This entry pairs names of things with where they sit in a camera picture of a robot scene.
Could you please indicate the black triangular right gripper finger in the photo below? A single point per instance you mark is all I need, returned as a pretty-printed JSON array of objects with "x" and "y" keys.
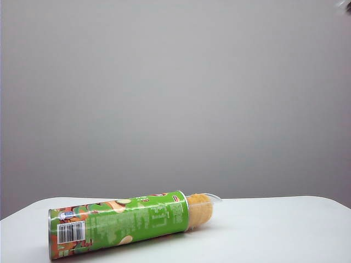
[{"x": 348, "y": 7}]

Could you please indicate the transparent plastic chip tray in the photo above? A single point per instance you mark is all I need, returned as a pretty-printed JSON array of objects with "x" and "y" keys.
[{"x": 216, "y": 198}]

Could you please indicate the stack of potato chips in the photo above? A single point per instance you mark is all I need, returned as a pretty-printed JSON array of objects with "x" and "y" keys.
[{"x": 201, "y": 212}]

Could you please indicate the green chip tub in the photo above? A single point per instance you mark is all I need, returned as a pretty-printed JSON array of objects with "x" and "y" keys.
[{"x": 115, "y": 224}]

